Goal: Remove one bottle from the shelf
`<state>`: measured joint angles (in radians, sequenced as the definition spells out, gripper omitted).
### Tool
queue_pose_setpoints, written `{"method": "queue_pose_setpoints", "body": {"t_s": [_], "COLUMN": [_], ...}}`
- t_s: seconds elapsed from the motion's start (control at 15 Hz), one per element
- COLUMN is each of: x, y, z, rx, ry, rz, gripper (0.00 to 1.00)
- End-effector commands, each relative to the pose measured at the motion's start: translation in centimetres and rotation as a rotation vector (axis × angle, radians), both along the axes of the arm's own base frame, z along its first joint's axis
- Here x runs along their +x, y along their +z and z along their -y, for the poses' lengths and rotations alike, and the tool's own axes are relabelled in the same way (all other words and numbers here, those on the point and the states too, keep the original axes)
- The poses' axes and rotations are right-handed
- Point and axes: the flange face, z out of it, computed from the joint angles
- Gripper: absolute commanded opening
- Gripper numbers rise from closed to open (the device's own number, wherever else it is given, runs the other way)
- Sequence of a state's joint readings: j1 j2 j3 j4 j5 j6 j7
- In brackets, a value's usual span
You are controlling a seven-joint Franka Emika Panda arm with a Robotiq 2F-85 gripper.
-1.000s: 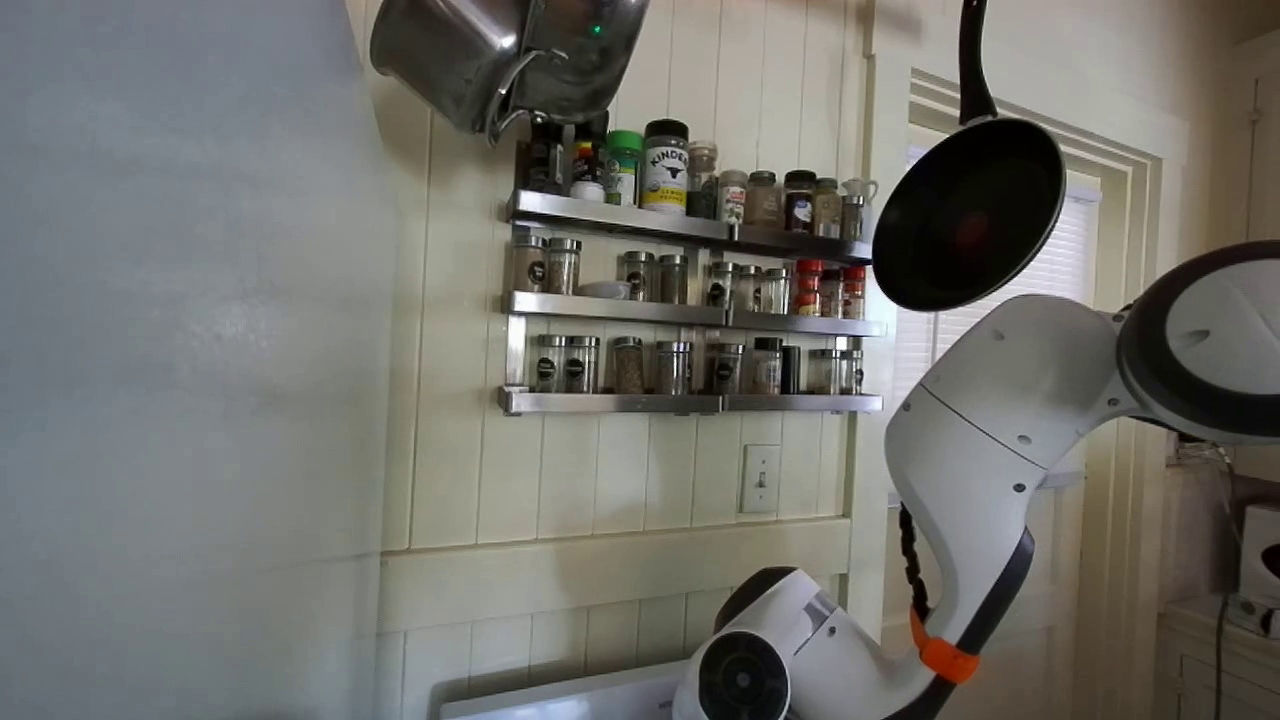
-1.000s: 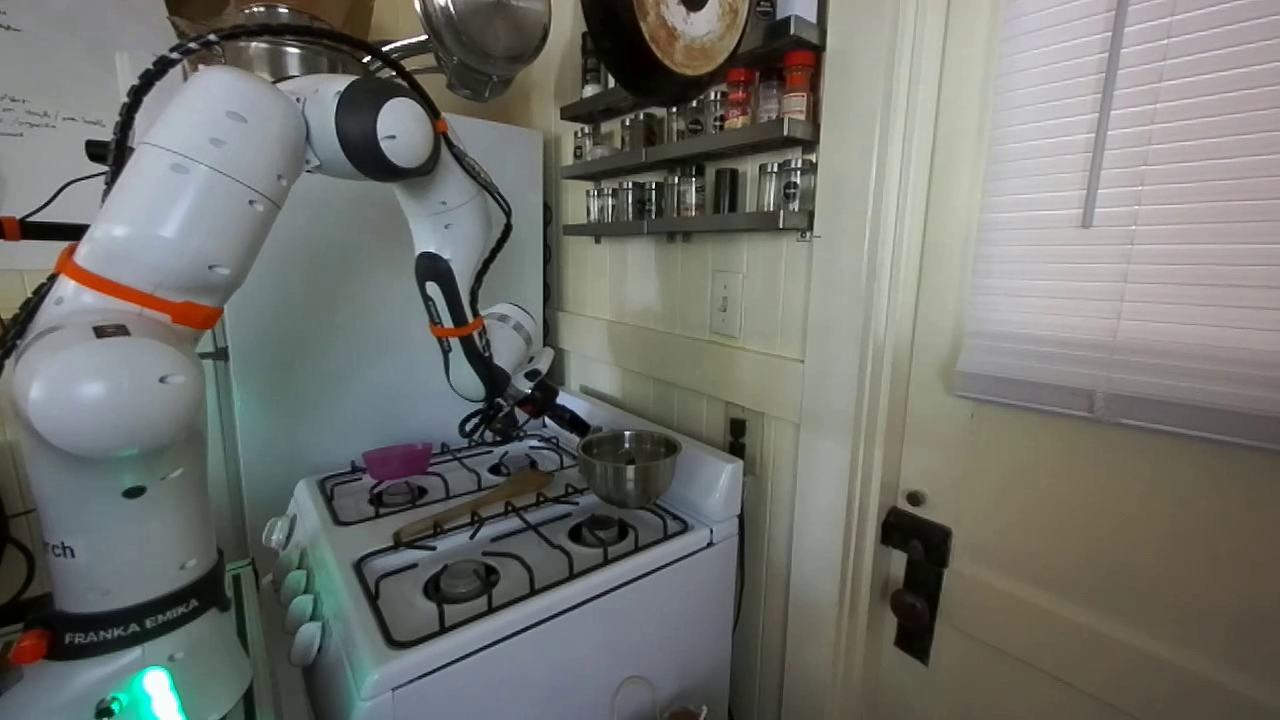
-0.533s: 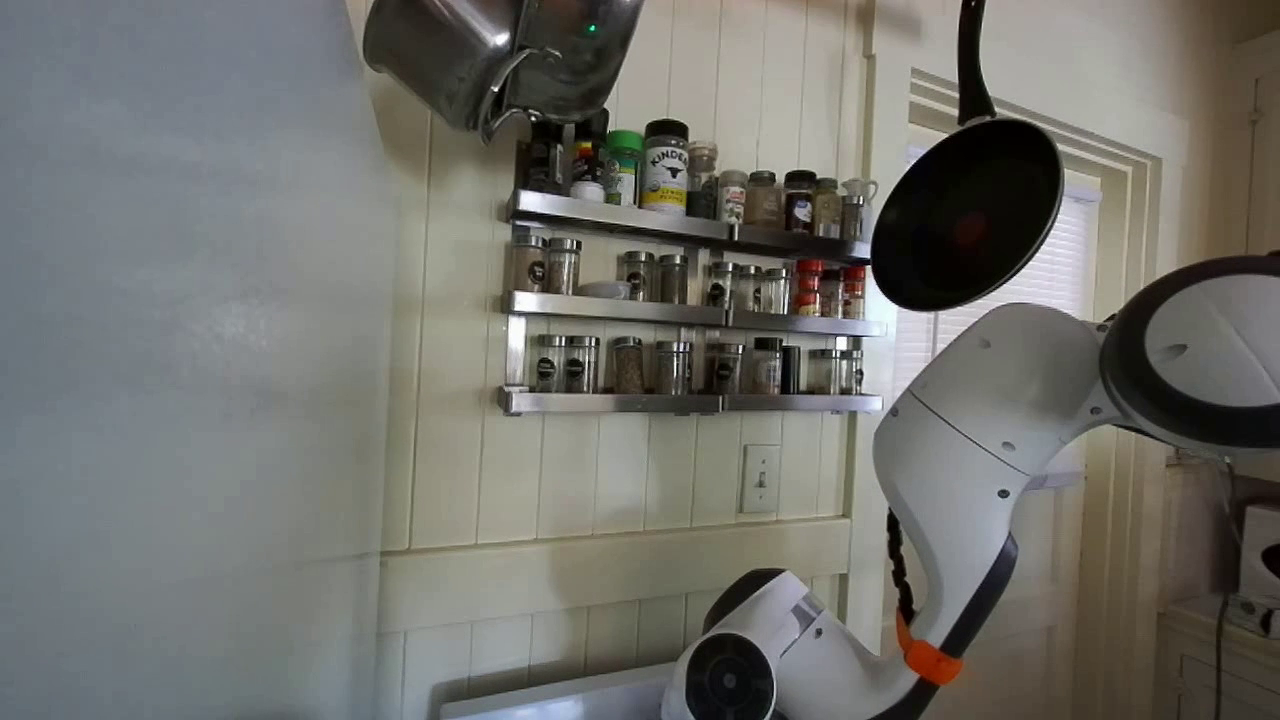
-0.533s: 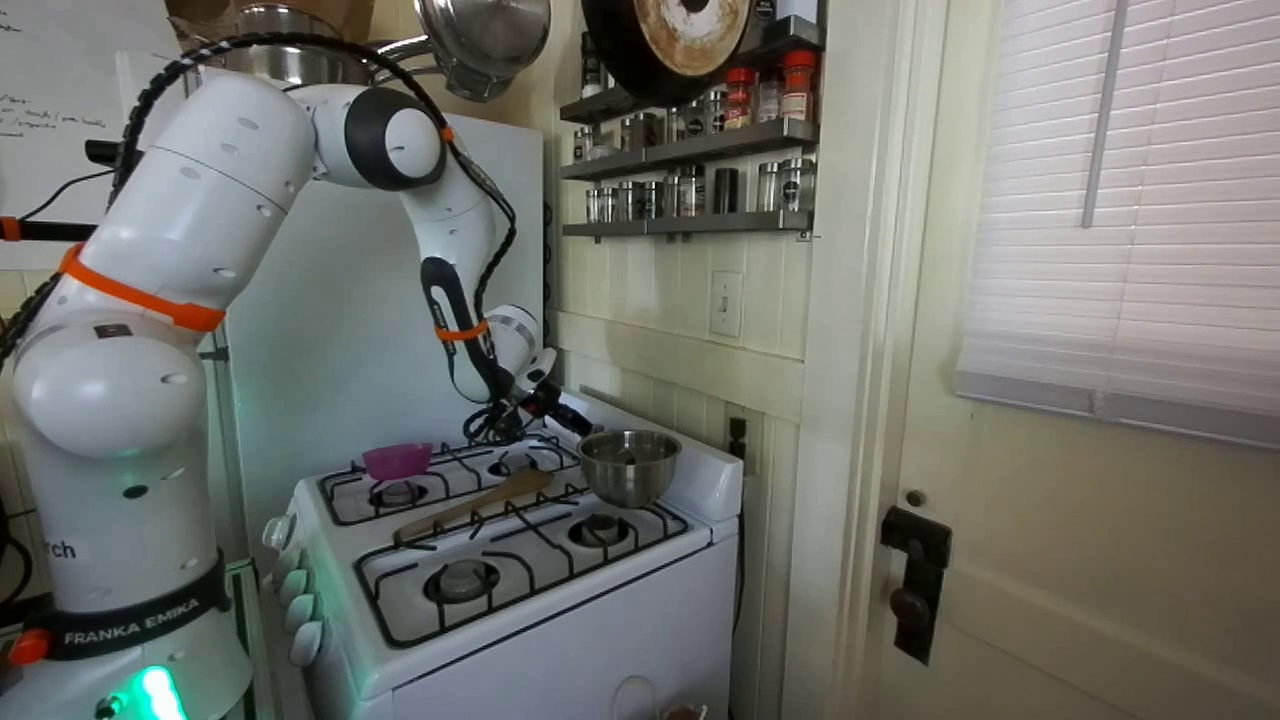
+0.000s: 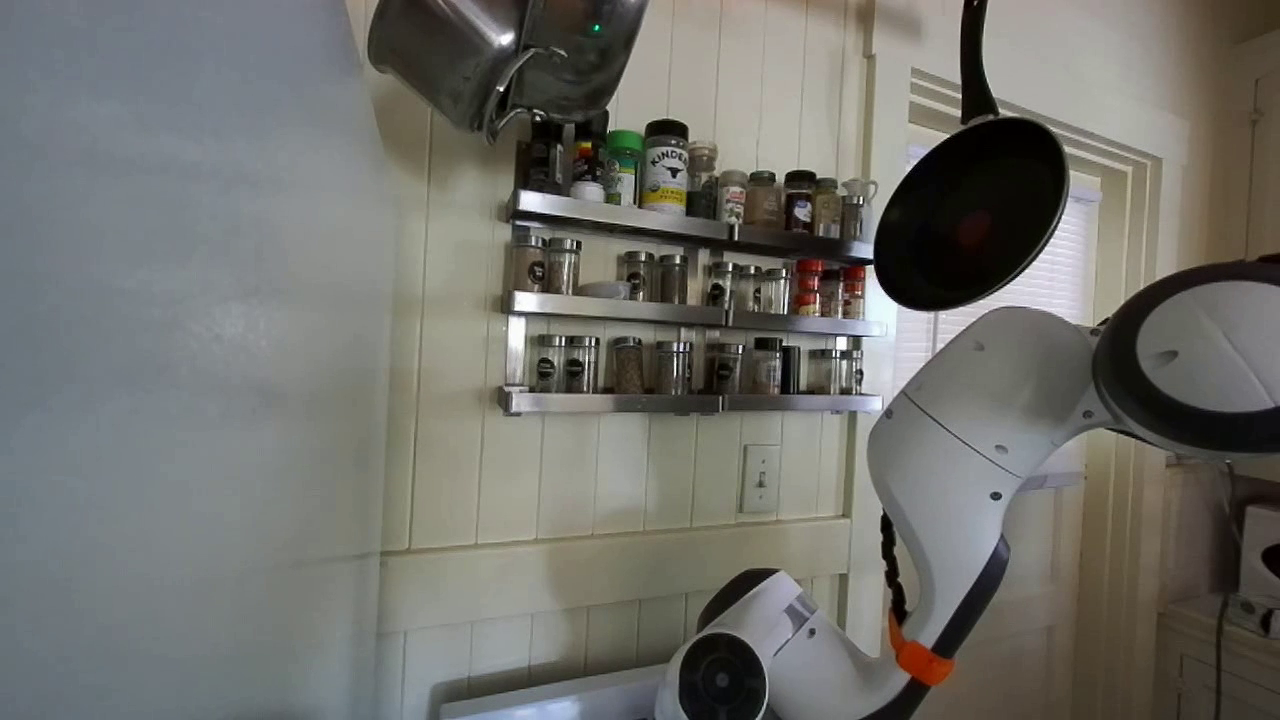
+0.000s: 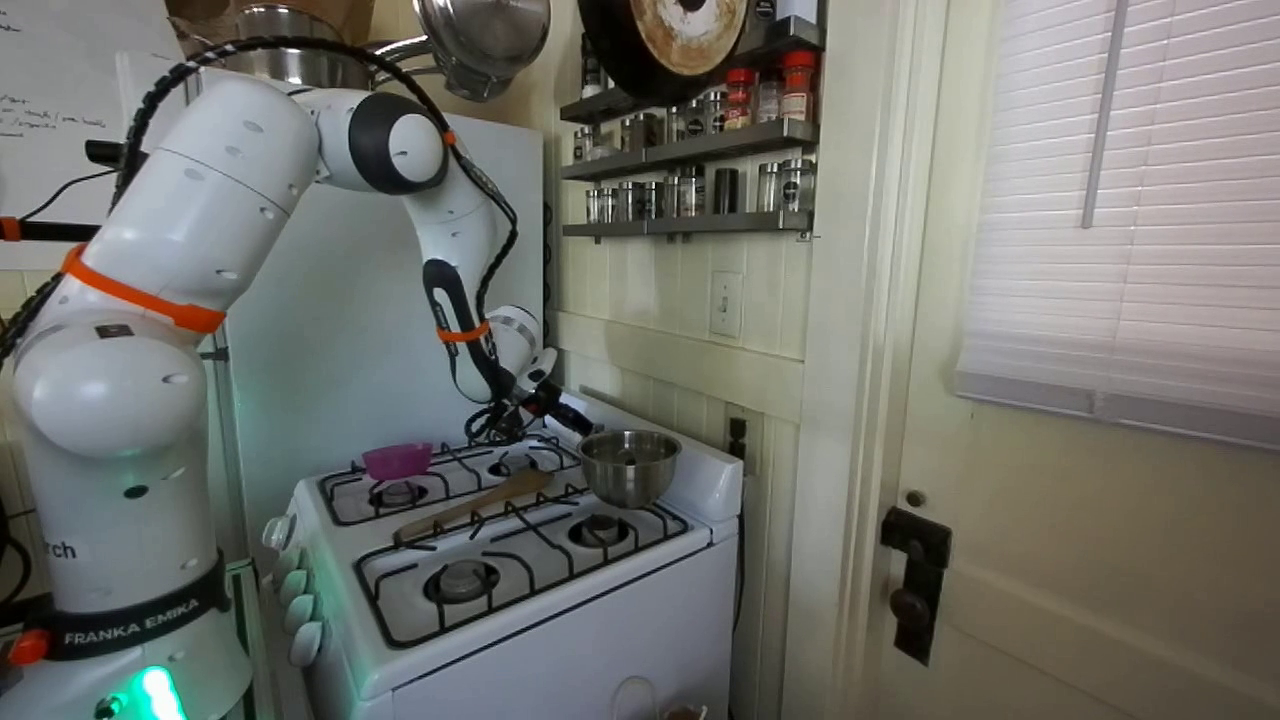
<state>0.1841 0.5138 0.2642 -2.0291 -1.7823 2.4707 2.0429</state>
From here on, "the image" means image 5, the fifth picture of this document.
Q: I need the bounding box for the hanging black frying pan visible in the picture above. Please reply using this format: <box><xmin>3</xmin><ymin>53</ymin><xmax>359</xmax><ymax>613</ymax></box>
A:
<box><xmin>872</xmin><ymin>0</ymin><xmax>1072</xmax><ymax>316</ymax></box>

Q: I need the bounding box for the red spice jar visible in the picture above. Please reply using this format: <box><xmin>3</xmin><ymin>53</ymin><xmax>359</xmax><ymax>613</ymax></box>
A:
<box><xmin>842</xmin><ymin>259</ymin><xmax>872</xmax><ymax>321</ymax></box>
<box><xmin>794</xmin><ymin>254</ymin><xmax>830</xmax><ymax>321</ymax></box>

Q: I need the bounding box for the hanging steel bowl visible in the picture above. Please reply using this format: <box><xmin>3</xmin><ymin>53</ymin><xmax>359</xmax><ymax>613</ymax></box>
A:
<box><xmin>489</xmin><ymin>0</ymin><xmax>652</xmax><ymax>130</ymax></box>

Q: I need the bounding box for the black label spice jar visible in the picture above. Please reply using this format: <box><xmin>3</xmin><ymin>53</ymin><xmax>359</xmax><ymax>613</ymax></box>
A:
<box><xmin>779</xmin><ymin>167</ymin><xmax>820</xmax><ymax>243</ymax></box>

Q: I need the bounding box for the steel three-tier spice rack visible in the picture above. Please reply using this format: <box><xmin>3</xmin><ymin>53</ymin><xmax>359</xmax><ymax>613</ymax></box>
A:
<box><xmin>497</xmin><ymin>184</ymin><xmax>888</xmax><ymax>418</ymax></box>

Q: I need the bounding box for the dark tall bottle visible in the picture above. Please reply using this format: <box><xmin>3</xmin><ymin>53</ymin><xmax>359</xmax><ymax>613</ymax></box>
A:
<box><xmin>515</xmin><ymin>115</ymin><xmax>566</xmax><ymax>196</ymax></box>

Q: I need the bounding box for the orange cable strap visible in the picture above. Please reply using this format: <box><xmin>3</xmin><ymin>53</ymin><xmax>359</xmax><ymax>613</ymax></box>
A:
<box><xmin>883</xmin><ymin>615</ymin><xmax>966</xmax><ymax>691</ymax></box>

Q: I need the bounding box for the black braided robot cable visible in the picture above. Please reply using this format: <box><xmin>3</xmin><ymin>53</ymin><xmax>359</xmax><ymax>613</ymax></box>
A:
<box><xmin>872</xmin><ymin>509</ymin><xmax>926</xmax><ymax>630</ymax></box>

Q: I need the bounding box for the white countertop appliance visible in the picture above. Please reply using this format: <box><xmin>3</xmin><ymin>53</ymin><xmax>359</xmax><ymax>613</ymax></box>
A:
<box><xmin>1227</xmin><ymin>500</ymin><xmax>1280</xmax><ymax>641</ymax></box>

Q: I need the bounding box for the cream cabinet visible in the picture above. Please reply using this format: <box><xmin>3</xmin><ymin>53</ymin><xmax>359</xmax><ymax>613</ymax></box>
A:
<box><xmin>1152</xmin><ymin>605</ymin><xmax>1280</xmax><ymax>720</ymax></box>

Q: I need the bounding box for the large jar yellow label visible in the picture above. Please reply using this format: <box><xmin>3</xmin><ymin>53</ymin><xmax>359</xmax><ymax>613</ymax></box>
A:
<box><xmin>642</xmin><ymin>115</ymin><xmax>695</xmax><ymax>215</ymax></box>

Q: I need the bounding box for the green lid bottle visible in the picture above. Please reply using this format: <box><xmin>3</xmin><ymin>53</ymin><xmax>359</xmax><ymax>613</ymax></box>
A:
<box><xmin>601</xmin><ymin>126</ymin><xmax>650</xmax><ymax>211</ymax></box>

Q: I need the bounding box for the hanging steel pot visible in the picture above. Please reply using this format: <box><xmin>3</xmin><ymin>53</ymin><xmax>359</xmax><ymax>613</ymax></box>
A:
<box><xmin>365</xmin><ymin>0</ymin><xmax>530</xmax><ymax>135</ymax></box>

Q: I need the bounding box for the small bottle red cap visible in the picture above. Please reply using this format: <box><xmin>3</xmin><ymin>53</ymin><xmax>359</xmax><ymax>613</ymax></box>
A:
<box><xmin>567</xmin><ymin>135</ymin><xmax>614</xmax><ymax>207</ymax></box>

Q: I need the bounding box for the glass spice jar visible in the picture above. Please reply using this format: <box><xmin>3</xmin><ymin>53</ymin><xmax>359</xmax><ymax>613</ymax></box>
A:
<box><xmin>700</xmin><ymin>254</ymin><xmax>740</xmax><ymax>310</ymax></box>
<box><xmin>617</xmin><ymin>249</ymin><xmax>657</xmax><ymax>305</ymax></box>
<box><xmin>714</xmin><ymin>167</ymin><xmax>751</xmax><ymax>231</ymax></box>
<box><xmin>732</xmin><ymin>259</ymin><xmax>771</xmax><ymax>316</ymax></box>
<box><xmin>652</xmin><ymin>249</ymin><xmax>691</xmax><ymax>306</ymax></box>
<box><xmin>838</xmin><ymin>177</ymin><xmax>879</xmax><ymax>249</ymax></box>
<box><xmin>762</xmin><ymin>259</ymin><xmax>796</xmax><ymax>321</ymax></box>
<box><xmin>561</xmin><ymin>331</ymin><xmax>604</xmax><ymax>394</ymax></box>
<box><xmin>700</xmin><ymin>331</ymin><xmax>745</xmax><ymax>400</ymax></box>
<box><xmin>509</xmin><ymin>222</ymin><xmax>553</xmax><ymax>296</ymax></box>
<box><xmin>811</xmin><ymin>177</ymin><xmax>845</xmax><ymax>243</ymax></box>
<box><xmin>643</xmin><ymin>331</ymin><xmax>691</xmax><ymax>394</ymax></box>
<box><xmin>745</xmin><ymin>331</ymin><xmax>787</xmax><ymax>400</ymax></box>
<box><xmin>543</xmin><ymin>237</ymin><xmax>585</xmax><ymax>299</ymax></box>
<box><xmin>745</xmin><ymin>167</ymin><xmax>786</xmax><ymax>239</ymax></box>
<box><xmin>604</xmin><ymin>331</ymin><xmax>650</xmax><ymax>394</ymax></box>
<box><xmin>530</xmin><ymin>331</ymin><xmax>567</xmax><ymax>394</ymax></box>

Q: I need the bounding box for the nearly empty glass jar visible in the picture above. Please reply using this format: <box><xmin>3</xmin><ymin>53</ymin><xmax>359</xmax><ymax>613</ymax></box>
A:
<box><xmin>807</xmin><ymin>341</ymin><xmax>854</xmax><ymax>394</ymax></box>

